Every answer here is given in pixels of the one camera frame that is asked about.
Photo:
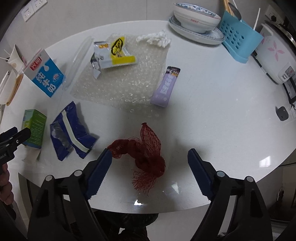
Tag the blue white milk carton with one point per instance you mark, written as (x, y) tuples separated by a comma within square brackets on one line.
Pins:
[(44, 73)]

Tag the small black device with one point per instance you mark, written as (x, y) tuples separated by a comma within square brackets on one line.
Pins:
[(282, 113)]

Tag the red mesh net bag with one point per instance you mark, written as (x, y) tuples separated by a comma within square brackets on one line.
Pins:
[(146, 152)]

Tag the white lidded bowl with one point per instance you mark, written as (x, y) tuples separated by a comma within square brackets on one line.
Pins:
[(7, 85)]

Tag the blue plastic utensil holder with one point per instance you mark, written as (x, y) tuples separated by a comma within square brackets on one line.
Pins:
[(240, 39)]

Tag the blue snack wrapper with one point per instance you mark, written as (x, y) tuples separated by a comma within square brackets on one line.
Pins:
[(67, 133)]

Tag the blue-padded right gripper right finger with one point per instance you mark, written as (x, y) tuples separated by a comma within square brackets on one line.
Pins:
[(249, 220)]

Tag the white blue-rimmed bowl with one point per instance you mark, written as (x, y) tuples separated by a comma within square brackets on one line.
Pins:
[(195, 18)]

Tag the person's left hand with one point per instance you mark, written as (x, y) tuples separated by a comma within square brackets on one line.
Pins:
[(7, 195)]

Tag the white wall socket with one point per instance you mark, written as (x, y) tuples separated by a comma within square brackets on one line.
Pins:
[(31, 8)]

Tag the wooden chopsticks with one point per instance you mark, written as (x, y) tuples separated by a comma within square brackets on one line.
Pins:
[(227, 7)]

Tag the yellow silver snack wrapper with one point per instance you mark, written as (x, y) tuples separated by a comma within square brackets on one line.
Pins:
[(108, 55)]

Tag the green cardboard box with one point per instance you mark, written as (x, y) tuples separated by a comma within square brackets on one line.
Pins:
[(35, 121)]

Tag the crumpled white tissue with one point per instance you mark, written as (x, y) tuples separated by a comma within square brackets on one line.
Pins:
[(159, 39)]

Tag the clear plastic sleeve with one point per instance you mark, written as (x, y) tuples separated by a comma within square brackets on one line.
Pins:
[(76, 61)]

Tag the purple snack sachet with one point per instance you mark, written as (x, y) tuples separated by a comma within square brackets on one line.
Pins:
[(162, 94)]

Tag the white floral rice cooker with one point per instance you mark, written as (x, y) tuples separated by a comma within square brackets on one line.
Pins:
[(276, 52)]

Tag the wooden coaster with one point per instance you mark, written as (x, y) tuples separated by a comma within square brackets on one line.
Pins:
[(17, 85)]

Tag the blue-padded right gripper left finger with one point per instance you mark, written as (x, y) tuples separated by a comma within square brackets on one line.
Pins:
[(61, 210)]

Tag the clear bubble wrap sheet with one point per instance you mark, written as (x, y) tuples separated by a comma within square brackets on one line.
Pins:
[(125, 86)]

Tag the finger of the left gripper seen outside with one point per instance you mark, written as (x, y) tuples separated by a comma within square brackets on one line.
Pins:
[(13, 137)]

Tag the white blue-patterned plate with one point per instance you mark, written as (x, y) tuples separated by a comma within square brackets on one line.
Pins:
[(213, 37)]

